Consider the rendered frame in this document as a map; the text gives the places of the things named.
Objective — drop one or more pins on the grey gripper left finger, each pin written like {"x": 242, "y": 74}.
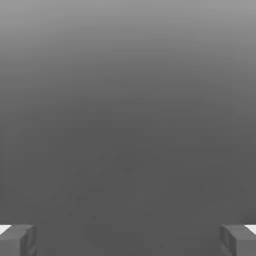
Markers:
{"x": 14, "y": 241}

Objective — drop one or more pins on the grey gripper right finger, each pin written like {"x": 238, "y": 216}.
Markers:
{"x": 241, "y": 242}

